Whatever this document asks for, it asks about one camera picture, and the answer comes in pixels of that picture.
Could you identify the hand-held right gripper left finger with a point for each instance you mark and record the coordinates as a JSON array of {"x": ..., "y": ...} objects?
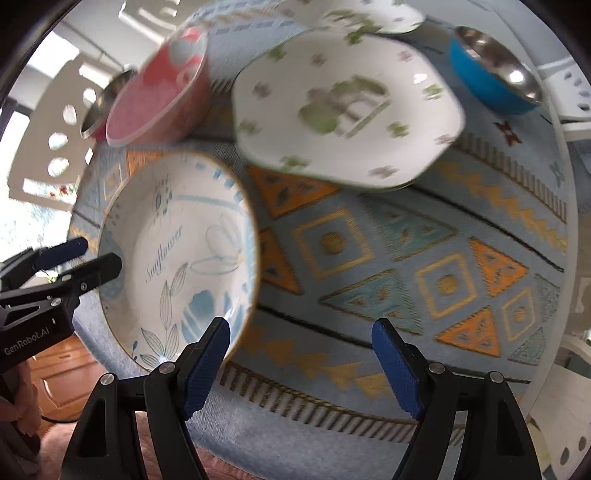
[{"x": 207, "y": 367}]

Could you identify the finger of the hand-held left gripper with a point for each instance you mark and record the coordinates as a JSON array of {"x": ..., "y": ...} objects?
[
  {"x": 64, "y": 251},
  {"x": 99, "y": 270}
]

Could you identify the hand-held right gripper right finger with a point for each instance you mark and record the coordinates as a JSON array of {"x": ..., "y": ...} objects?
[{"x": 397, "y": 369}]

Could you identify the round blue flower plate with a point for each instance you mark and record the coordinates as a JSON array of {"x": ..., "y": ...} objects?
[{"x": 184, "y": 240}]

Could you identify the blue steel-lined bowl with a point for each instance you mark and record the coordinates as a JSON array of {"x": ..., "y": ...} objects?
[{"x": 480, "y": 83}]

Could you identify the wooden cabinet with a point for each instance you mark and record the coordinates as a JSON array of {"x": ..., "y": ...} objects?
[{"x": 69, "y": 378}]

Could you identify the white chair with oval holes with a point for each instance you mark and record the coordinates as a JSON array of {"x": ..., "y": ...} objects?
[
  {"x": 570, "y": 92},
  {"x": 563, "y": 415},
  {"x": 37, "y": 138},
  {"x": 147, "y": 14}
]

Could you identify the blue patterned tablecloth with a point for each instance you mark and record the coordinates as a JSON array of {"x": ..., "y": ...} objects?
[{"x": 369, "y": 230}]

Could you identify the red steel-lined bowl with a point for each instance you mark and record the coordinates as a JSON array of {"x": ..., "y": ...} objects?
[{"x": 99, "y": 108}]

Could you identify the pink dotted bowl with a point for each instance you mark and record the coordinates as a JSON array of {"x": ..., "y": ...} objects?
[{"x": 152, "y": 101}]

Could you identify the square white green-print plate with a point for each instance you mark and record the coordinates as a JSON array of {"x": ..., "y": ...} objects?
[{"x": 346, "y": 74}]

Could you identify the round white green-print plate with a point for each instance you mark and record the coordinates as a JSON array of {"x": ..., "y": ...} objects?
[{"x": 392, "y": 18}]

